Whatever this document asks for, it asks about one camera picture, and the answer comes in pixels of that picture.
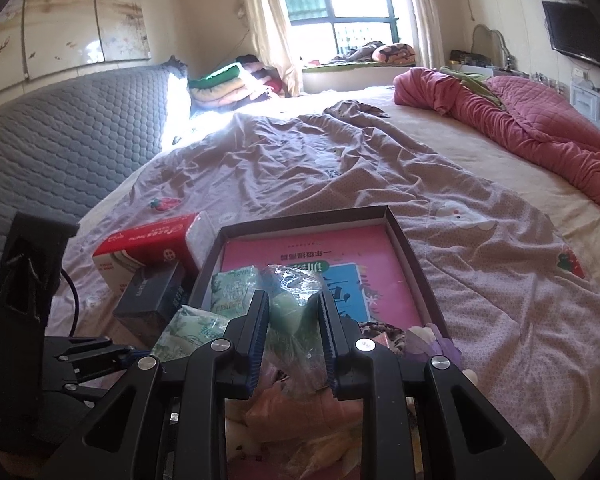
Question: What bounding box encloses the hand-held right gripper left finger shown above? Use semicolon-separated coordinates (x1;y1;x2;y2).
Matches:
67;290;272;480

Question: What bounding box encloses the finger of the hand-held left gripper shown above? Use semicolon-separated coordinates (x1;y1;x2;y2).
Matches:
55;366;131;402
42;336;136;368

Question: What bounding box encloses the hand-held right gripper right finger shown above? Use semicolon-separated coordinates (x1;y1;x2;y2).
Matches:
317;291;556;480

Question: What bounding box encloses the green sponge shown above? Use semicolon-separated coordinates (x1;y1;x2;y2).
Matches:
260;264;331;386

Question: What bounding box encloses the leopard print scrunchie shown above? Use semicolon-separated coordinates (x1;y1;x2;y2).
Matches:
360;321;408;356

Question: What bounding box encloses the green tissue pack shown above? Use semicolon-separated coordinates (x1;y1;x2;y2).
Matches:
211;266;263;317
152;306;233;361

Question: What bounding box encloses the peach bun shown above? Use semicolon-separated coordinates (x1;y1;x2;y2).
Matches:
245;380;366;441

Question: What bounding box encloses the dark shallow box tray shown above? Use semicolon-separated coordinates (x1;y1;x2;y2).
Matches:
185;205;453;361

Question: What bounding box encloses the pink and blue book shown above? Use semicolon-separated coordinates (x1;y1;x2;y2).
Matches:
220;224;423;326

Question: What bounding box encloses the black box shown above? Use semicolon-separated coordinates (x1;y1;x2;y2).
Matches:
114;260;193;338

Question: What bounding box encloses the red tissue box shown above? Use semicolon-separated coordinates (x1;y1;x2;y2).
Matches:
91;211;216;293

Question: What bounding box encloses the grey quilted headboard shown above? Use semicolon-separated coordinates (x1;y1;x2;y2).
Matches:
0;57;191;356

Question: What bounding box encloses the lilac printed duvet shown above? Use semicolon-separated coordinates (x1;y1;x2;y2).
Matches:
45;100;600;480

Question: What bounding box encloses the stack of folded blankets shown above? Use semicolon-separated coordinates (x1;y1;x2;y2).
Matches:
187;54;286;108

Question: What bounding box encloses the patterned blanket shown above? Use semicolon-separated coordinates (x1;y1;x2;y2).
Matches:
330;42;416;66

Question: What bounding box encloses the green cloth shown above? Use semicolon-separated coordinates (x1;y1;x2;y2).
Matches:
447;67;503;108

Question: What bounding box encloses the cream curtain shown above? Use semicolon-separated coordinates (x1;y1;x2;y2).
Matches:
235;0;306;98
402;0;448;68

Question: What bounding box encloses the pink quilt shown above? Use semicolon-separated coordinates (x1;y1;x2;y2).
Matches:
392;66;600;223

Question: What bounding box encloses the cluttered white dressing table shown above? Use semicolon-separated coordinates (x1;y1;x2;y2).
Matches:
447;50;571;93

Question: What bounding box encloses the vanity mirror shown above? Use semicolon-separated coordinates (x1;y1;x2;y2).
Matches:
472;24;511;68

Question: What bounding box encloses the white cabinet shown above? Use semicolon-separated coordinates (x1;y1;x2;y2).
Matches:
570;80;600;133

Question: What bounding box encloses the black television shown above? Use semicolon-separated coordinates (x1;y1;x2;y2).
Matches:
542;0;600;72

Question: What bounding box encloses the black cable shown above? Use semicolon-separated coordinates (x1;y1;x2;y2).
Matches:
57;265;81;341

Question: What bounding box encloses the blossom wall mural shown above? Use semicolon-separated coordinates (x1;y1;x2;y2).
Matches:
0;0;153;103

